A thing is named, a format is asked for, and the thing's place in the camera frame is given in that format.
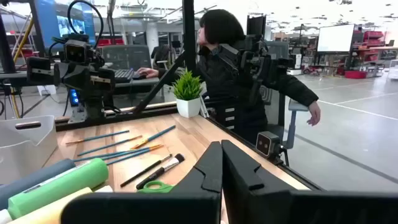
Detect green-handled scissors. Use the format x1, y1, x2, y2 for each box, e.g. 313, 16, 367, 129
136, 180, 176, 194

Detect person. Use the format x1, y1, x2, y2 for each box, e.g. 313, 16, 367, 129
136, 8, 322, 146

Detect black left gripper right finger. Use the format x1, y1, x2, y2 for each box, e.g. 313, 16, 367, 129
221, 139, 398, 224

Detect green plant white pot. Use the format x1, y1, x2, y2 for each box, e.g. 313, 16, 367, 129
171, 68, 205, 119

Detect monitor with blue screen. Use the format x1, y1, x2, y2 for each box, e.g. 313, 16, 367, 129
33, 0, 96, 49

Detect yellow cable bundle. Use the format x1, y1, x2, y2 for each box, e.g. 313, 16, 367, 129
11, 17, 35, 119

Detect grey office chair with armrest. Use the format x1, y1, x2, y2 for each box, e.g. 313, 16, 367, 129
259, 40, 309, 151

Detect black keyboard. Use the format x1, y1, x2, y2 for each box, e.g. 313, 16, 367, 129
113, 68, 147, 83

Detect table-level camera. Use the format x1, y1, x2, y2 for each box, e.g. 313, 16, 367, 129
255, 130, 290, 167

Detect white building column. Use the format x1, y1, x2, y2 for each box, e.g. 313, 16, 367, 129
145, 21, 160, 55

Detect grey plastic bin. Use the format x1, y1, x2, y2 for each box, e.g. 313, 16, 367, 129
0, 114, 59, 185

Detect red tub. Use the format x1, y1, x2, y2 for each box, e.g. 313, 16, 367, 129
344, 70, 368, 80

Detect grey desk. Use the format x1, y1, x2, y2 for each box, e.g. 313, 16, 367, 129
0, 70, 161, 88

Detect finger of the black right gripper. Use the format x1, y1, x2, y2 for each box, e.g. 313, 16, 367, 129
55, 63, 77, 91
76, 65, 94, 91

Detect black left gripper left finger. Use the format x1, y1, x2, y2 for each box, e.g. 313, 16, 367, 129
60, 141, 224, 224

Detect black marker pen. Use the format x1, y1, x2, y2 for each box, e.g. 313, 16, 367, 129
119, 153, 173, 189

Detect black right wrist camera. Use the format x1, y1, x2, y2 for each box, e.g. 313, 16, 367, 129
63, 39, 90, 65

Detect grey foam roll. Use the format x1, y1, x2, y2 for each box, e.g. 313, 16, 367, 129
0, 158, 76, 211

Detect red storage shelf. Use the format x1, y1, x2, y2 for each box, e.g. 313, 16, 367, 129
354, 29, 388, 63

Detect white board on stand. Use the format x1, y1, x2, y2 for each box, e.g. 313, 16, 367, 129
316, 23, 356, 54

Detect black drawer unit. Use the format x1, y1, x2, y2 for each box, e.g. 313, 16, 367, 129
214, 102, 239, 131

